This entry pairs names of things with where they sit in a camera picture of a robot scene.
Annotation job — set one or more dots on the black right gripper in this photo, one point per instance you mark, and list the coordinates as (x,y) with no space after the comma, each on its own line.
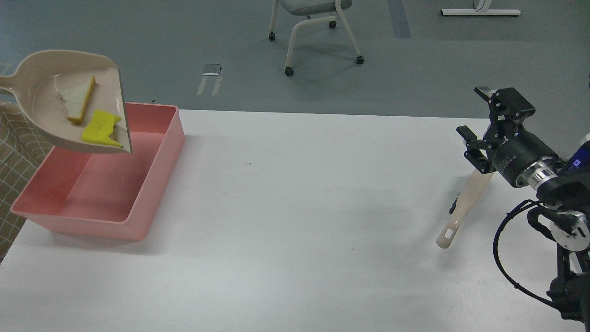
(506,146)

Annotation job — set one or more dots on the beige hand brush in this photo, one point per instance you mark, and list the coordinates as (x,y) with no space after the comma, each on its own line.
(468,197)

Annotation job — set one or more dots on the yellow sponge piece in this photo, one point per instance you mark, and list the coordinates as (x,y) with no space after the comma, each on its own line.
(100,128)

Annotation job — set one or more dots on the beige plastic dustpan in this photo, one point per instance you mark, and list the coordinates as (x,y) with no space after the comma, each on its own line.
(39,82)

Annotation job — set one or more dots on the slice of bread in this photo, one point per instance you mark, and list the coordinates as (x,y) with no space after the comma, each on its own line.
(77,99)

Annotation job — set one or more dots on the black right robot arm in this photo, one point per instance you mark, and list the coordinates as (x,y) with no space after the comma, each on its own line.
(561,211)

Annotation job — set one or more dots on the pink plastic bin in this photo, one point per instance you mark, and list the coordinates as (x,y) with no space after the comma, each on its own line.
(107,195)

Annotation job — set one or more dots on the white table leg base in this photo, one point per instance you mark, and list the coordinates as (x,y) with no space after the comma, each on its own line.
(481,8)

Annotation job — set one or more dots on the silver floor socket plate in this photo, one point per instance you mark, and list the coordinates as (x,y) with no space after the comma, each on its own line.
(211,69)

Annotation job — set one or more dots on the beige checkered cloth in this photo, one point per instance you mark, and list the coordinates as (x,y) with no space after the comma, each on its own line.
(22,150)

